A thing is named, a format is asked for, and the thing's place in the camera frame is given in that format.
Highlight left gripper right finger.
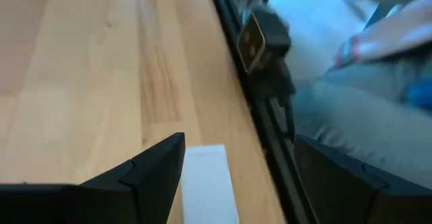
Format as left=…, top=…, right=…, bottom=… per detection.
left=294, top=134, right=432, bottom=224

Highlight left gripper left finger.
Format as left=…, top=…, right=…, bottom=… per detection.
left=0, top=132, right=186, bottom=224

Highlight white rectangular box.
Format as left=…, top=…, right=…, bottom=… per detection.
left=180, top=144, right=240, bottom=224

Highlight person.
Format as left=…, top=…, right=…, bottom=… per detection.
left=292, top=0, right=432, bottom=190

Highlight black aluminium table frame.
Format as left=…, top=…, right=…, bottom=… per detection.
left=204, top=0, right=320, bottom=224

